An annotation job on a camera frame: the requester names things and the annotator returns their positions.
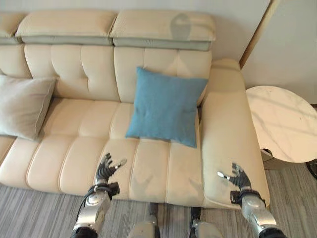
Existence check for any blue square cushion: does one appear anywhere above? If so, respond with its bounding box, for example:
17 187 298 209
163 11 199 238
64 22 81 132
124 66 209 149

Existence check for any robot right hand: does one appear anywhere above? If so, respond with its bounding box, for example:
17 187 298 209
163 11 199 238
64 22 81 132
216 162 253 192

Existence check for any robot right silver leg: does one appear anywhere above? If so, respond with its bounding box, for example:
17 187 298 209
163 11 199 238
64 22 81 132
189 207 223 238

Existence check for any cream leather sofa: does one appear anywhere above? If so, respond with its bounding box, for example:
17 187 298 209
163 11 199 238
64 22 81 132
0 9 270 209

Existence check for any round white marble side table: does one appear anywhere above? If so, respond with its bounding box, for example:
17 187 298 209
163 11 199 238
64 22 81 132
245 85 317 164

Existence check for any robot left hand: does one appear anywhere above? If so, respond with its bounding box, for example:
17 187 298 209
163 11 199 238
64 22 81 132
95 153 128 187

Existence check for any robot silver leg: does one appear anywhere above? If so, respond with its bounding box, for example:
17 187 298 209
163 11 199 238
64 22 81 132
128 202 161 238
189 207 223 238

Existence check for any dark round object on floor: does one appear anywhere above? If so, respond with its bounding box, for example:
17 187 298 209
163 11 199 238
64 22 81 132
306 158 317 180

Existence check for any beige grey cushion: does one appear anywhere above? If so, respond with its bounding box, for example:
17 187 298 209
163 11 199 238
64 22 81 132
0 74 57 141

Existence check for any robot left silver leg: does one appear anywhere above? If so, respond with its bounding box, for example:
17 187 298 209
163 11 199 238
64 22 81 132
128 202 161 238

